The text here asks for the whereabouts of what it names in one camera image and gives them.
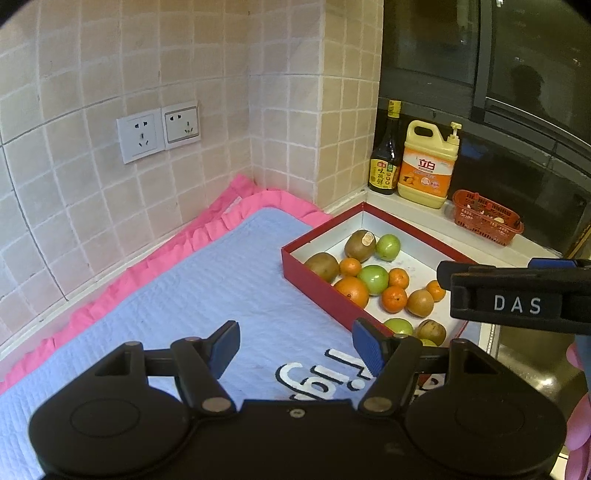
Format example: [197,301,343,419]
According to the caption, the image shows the yellow-green fruit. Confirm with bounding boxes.
[406,288,435,318]

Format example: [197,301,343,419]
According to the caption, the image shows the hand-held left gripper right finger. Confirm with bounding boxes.
[352,318,513,418]

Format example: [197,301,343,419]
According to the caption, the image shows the white gold-trimmed wall socket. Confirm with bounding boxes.
[161,102,202,146]

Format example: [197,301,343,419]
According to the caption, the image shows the red plastic basket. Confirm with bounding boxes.
[451,189,525,245]

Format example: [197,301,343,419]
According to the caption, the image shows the large kiwi with sticker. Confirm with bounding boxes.
[344,229,377,261]

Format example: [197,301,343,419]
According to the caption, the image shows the dark-framed window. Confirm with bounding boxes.
[379,0,591,259]

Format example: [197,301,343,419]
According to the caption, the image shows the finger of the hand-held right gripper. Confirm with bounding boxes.
[437,258,591,291]

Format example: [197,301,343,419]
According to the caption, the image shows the large orange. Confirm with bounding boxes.
[333,276,370,309]

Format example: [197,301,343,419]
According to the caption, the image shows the yellow detergent pump bottle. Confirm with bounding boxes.
[397,120,461,210]

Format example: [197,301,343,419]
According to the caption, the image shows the pink ruffled cloth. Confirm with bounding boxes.
[0,173,334,395]

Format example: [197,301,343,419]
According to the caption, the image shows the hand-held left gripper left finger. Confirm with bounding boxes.
[76,320,241,419]

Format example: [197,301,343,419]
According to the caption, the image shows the dark soy sauce bottle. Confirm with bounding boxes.
[368,99,402,195]

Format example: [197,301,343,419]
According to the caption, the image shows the stainless steel sink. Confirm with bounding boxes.
[480,323,591,457]

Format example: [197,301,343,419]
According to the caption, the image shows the brown kiwi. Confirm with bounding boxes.
[417,319,447,345]
[304,252,341,283]

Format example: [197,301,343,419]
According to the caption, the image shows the red cardboard box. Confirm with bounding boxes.
[281,203,481,344]

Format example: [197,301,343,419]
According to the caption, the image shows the person's right hand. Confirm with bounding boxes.
[566,344,591,480]

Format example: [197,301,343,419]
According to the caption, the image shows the blue quilted mat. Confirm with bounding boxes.
[0,206,444,480]

